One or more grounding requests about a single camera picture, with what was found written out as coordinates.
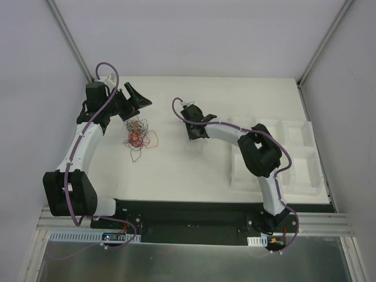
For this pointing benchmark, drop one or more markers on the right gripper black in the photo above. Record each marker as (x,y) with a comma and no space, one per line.
(192,129)

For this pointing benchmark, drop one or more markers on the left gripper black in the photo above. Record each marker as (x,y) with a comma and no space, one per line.
(128,104)

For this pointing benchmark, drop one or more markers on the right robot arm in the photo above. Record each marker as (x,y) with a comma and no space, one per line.
(261,155)

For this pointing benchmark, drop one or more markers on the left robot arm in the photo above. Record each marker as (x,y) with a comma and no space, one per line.
(68,189)

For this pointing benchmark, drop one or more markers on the white compartment tray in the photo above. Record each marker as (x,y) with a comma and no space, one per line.
(304,177)

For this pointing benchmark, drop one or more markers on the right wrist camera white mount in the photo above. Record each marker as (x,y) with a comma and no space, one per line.
(185,104)

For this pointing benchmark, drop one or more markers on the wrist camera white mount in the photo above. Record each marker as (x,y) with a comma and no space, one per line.
(185,104)
(109,80)

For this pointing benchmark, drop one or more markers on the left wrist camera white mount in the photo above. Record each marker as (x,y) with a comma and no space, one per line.
(109,80)

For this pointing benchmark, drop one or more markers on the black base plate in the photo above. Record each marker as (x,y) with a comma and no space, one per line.
(222,224)

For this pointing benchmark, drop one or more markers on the left aluminium frame post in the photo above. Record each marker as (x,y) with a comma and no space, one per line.
(68,38)

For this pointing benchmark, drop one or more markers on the aluminium frame post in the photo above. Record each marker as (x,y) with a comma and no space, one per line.
(68,38)
(339,18)

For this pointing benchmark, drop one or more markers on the right white cable duct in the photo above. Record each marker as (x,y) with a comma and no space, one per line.
(257,241)

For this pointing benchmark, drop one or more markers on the white cable duct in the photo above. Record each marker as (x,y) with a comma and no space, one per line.
(93,237)
(257,241)

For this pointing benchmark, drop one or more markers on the left white cable duct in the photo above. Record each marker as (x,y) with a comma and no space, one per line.
(93,237)

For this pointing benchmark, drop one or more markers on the right aluminium frame post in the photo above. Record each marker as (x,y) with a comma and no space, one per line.
(339,18)

